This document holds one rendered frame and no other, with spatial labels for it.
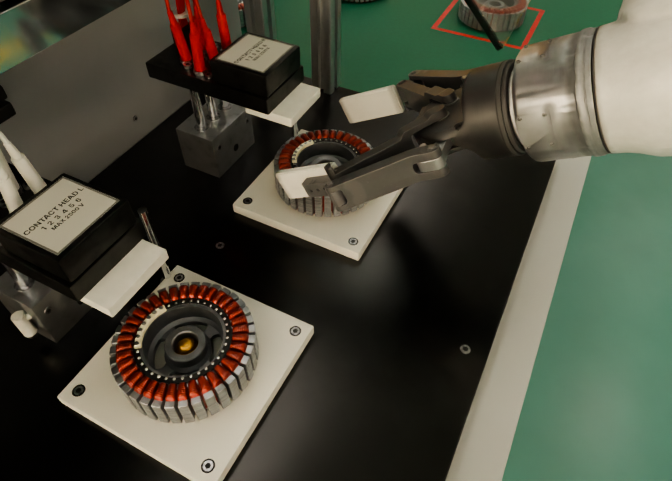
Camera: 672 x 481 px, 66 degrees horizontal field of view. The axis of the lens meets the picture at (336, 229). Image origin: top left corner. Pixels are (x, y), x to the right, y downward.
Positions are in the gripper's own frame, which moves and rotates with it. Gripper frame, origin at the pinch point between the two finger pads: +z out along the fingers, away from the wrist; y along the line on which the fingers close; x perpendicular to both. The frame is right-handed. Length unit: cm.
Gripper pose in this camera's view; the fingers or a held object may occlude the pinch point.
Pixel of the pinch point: (325, 143)
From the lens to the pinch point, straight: 54.1
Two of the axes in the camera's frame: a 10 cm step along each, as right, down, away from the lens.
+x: 4.3, 7.5, 5.0
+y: -4.5, 6.6, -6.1
